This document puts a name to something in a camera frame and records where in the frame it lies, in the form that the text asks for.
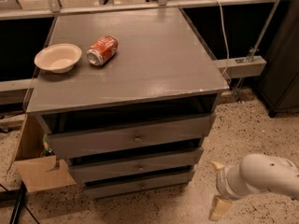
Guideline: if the grey top drawer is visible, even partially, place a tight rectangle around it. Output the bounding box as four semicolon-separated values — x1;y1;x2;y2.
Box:
46;113;215;159

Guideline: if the grey middle drawer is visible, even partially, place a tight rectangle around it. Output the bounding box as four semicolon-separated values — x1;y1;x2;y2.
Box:
69;147;203;184

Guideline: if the black stand leg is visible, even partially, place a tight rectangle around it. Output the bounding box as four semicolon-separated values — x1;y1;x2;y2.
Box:
9;183;27;224

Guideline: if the brown cardboard box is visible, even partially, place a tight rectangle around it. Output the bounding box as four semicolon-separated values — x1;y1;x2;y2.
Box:
11;116;76;192

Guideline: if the red soda can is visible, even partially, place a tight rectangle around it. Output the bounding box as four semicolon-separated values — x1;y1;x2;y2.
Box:
87;35;119;66

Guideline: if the grey drawer cabinet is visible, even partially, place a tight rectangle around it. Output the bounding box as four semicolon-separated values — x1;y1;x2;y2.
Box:
26;8;227;198

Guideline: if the white cable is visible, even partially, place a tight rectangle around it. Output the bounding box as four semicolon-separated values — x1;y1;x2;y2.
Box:
205;0;231;77

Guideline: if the grey drawer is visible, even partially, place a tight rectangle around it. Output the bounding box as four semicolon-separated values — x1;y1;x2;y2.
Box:
69;147;203;184
46;113;215;159
83;169;194;199

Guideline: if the grey bottom drawer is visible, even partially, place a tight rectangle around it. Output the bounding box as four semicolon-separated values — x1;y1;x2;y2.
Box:
83;169;194;199

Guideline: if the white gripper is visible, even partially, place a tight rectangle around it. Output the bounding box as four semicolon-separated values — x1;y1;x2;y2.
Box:
209;161;246;221

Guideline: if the dark grey side cabinet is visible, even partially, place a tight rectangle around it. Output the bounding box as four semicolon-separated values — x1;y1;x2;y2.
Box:
257;0;299;118

